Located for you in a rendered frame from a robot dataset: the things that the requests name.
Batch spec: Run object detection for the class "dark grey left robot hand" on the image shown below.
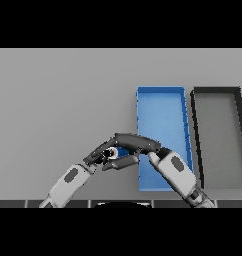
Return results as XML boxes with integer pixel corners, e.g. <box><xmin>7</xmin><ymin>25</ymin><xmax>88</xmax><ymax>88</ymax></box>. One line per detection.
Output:
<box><xmin>82</xmin><ymin>137</ymin><xmax>118</xmax><ymax>167</ymax></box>

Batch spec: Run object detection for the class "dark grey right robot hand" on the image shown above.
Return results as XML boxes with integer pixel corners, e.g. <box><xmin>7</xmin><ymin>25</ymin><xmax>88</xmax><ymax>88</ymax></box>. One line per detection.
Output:
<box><xmin>101</xmin><ymin>132</ymin><xmax>171</xmax><ymax>172</ymax></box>

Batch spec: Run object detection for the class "blue pipe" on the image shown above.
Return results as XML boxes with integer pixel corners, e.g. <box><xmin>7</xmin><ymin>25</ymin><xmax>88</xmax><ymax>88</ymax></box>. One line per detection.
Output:
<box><xmin>103</xmin><ymin>146</ymin><xmax>131</xmax><ymax>162</ymax></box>

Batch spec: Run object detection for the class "blue bin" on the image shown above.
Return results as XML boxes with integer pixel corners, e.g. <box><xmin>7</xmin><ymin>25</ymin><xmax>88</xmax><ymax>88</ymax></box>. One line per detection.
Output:
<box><xmin>135</xmin><ymin>85</ymin><xmax>195</xmax><ymax>192</ymax></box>

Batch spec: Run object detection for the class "dark grey bin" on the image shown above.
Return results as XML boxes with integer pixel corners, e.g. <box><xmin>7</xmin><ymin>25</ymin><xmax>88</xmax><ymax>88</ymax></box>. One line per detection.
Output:
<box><xmin>190</xmin><ymin>86</ymin><xmax>242</xmax><ymax>191</ymax></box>

